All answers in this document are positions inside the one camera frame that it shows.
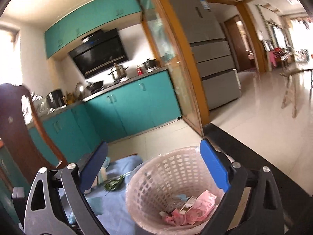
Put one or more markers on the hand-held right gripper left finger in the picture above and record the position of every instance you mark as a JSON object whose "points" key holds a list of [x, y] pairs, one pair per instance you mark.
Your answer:
{"points": [[95, 166]]}

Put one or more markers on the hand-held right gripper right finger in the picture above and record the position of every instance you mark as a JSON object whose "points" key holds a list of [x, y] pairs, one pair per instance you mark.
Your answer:
{"points": [[215, 166]]}

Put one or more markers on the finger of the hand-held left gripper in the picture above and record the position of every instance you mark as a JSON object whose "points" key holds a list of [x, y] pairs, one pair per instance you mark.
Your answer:
{"points": [[18, 195]]}

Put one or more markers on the pink white packet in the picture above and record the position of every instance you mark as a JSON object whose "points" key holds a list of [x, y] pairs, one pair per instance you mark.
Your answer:
{"points": [[203, 206]]}

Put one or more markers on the tan carton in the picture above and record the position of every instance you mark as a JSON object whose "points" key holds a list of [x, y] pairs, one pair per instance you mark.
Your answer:
{"points": [[187, 204]]}

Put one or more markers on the white plastic lattice basket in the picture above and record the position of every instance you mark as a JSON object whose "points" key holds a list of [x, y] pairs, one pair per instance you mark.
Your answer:
{"points": [[156, 171]]}

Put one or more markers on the pink plastic bag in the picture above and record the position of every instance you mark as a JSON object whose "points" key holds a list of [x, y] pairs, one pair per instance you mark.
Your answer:
{"points": [[174, 219]]}

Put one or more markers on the white plastic wrapper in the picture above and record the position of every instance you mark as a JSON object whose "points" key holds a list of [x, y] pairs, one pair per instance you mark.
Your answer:
{"points": [[104, 173]]}

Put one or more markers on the green vegetable leaf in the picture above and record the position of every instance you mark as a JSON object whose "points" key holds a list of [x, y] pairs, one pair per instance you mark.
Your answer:
{"points": [[113, 184]]}

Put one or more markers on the blue striped seat cushion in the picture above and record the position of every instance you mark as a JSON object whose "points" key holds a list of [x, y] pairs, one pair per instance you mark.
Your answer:
{"points": [[115, 205]]}

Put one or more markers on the teal kitchen base cabinet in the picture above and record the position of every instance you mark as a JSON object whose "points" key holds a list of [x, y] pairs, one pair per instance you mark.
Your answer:
{"points": [[63, 132], [137, 102]]}

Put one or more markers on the dark wooden chair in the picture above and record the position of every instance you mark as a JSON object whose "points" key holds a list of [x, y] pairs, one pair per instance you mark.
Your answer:
{"points": [[14, 127]]}

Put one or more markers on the steel pot lid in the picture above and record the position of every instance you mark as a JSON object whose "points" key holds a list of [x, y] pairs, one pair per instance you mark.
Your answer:
{"points": [[79, 90]]}

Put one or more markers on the black wok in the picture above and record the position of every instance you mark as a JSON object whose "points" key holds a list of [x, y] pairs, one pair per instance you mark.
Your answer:
{"points": [[95, 85]]}

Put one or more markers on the steel cooking pot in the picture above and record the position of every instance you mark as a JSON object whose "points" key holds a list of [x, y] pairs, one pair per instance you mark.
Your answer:
{"points": [[118, 73]]}

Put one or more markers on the red canister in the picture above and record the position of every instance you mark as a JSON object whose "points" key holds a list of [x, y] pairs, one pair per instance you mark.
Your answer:
{"points": [[139, 70]]}

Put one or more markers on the wooden framed glass door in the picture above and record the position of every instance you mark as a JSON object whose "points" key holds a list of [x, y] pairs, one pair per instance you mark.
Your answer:
{"points": [[176, 66]]}

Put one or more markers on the black range hood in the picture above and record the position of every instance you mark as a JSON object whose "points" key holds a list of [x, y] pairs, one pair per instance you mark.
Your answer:
{"points": [[100, 53]]}

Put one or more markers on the grey refrigerator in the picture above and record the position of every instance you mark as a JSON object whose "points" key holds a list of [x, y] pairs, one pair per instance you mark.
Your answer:
{"points": [[210, 53]]}

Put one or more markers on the black cooking pot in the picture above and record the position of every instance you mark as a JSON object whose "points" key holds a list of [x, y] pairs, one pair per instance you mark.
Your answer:
{"points": [[149, 64]]}

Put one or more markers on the pink cloth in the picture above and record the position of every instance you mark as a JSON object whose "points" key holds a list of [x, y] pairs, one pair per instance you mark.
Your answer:
{"points": [[273, 57]]}

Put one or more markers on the brown wooden door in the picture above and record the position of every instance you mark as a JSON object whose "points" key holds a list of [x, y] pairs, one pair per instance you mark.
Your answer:
{"points": [[242, 44]]}

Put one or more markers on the green garland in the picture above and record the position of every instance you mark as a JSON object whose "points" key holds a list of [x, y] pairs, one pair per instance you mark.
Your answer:
{"points": [[265, 22]]}

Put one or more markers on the teal wall cabinet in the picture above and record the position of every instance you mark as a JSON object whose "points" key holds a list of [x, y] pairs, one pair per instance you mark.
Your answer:
{"points": [[97, 17]]}

